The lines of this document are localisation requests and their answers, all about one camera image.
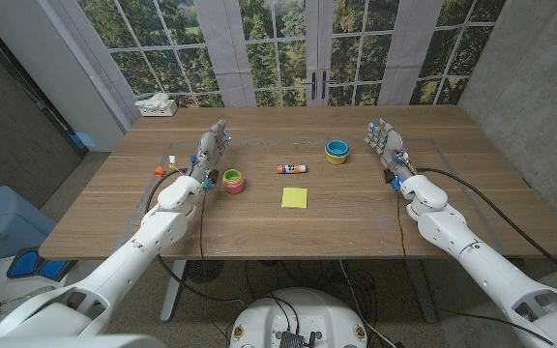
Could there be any grey table leg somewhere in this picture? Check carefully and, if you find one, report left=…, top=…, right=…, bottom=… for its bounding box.
left=406, top=258, right=438, bottom=324

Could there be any white grey sneaker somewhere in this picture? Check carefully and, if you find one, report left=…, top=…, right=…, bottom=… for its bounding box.
left=0, top=285, right=56, bottom=313

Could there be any blue and black pad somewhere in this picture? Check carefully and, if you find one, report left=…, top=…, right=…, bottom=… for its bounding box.
left=6, top=246, right=79, bottom=282

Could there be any pink stacking cup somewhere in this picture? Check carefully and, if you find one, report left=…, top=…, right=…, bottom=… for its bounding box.
left=221, top=176, right=246, bottom=195

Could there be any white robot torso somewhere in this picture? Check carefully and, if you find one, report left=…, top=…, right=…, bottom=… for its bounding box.
left=0, top=333, right=166, bottom=348

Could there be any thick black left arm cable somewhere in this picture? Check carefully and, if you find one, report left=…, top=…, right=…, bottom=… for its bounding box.
left=144, top=166, right=246, bottom=310

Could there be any white tissue box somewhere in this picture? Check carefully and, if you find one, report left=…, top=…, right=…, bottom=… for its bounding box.
left=134, top=93, right=179, bottom=118

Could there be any blue-grey storage bin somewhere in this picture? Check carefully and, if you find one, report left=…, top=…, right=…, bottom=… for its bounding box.
left=0, top=186, right=57, bottom=266

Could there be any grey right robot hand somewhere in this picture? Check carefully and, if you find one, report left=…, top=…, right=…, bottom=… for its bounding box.
left=364, top=118, right=416, bottom=181

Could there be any black round device under table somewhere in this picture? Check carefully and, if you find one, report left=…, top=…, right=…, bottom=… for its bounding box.
left=185, top=259, right=225, bottom=284

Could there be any printed window backdrop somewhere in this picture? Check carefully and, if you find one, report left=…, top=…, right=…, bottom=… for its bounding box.
left=48, top=0, right=507, bottom=108

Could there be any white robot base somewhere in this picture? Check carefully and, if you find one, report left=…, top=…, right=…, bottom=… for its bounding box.
left=229, top=288, right=369, bottom=348

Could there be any white table leg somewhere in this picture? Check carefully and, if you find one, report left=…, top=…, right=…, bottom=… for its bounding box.
left=161, top=259, right=188, bottom=324

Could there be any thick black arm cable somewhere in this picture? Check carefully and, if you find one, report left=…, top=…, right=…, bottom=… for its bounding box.
left=144, top=166, right=246, bottom=310
left=416, top=166, right=557, bottom=290

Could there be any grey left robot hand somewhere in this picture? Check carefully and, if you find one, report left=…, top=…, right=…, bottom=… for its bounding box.
left=187, top=119, right=234, bottom=183

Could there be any yellow sticky note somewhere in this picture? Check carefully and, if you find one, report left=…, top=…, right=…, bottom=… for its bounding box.
left=280, top=187, right=308, bottom=210

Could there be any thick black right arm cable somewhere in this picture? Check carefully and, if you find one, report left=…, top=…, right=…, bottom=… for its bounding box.
left=416, top=166, right=557, bottom=290

